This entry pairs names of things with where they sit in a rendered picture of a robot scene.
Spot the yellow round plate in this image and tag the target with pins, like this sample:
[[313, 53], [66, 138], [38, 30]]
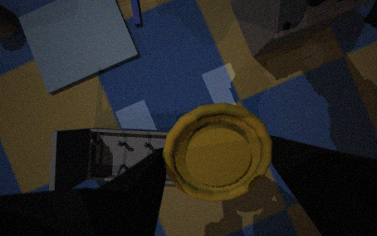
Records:
[[217, 152]]

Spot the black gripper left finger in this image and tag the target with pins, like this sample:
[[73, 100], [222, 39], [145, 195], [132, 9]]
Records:
[[127, 205]]

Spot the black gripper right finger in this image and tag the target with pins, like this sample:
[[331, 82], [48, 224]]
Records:
[[337, 190]]

